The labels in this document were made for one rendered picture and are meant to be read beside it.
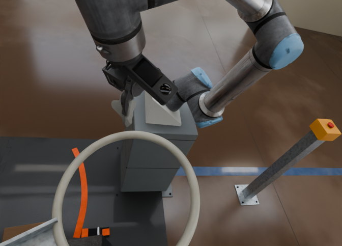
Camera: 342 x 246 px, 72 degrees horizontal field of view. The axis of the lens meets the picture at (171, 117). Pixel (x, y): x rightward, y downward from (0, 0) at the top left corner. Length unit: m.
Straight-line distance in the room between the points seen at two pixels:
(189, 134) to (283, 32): 0.83
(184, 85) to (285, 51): 0.65
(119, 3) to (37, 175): 1.94
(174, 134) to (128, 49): 1.05
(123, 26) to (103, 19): 0.03
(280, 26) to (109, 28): 0.62
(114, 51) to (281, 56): 0.58
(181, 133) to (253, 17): 0.82
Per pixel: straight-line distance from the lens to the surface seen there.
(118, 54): 0.43
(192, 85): 1.33
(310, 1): 6.53
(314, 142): 1.82
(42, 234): 0.92
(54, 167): 2.22
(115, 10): 0.37
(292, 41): 0.87
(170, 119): 1.41
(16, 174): 2.24
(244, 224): 2.36
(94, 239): 1.37
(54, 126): 2.47
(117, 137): 0.90
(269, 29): 0.88
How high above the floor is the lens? 1.94
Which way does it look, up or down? 47 degrees down
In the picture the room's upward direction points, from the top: 22 degrees clockwise
